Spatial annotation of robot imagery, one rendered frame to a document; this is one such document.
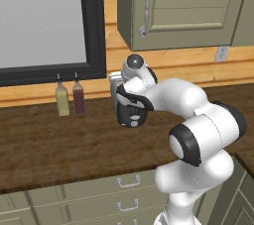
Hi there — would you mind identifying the silver toaster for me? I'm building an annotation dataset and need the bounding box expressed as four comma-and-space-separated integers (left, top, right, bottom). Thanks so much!
108, 71, 125, 112

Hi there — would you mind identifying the dark red sauce bottle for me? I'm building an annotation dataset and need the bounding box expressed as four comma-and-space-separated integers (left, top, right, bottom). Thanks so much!
71, 71, 87, 116

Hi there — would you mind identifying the yellow oil bottle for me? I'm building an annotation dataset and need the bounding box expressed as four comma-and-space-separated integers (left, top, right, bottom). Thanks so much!
55, 73, 71, 118

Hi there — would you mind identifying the olive drawer front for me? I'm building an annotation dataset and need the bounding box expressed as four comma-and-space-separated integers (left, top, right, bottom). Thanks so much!
31, 186, 171, 218
61, 169, 159, 202
36, 206, 168, 225

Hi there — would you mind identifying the black framed window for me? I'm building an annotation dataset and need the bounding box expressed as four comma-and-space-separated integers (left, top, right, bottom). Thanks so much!
0, 0, 108, 88

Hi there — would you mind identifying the olive corner base cupboard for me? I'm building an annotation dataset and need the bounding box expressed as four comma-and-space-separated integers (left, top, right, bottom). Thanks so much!
197, 156, 254, 225

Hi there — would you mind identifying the silver drawer handle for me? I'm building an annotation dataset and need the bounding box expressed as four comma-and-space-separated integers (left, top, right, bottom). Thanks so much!
117, 218, 139, 225
116, 198, 140, 213
116, 174, 142, 189

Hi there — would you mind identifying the silver cupboard door handle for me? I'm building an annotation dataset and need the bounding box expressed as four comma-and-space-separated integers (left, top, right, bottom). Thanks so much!
138, 0, 152, 38

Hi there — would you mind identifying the grey wall outlet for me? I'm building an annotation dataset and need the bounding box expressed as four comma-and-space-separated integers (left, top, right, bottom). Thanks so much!
213, 46, 230, 63

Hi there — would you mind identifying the narrow olive wall cupboard door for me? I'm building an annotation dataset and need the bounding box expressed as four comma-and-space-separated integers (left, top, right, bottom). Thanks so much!
230, 0, 254, 48

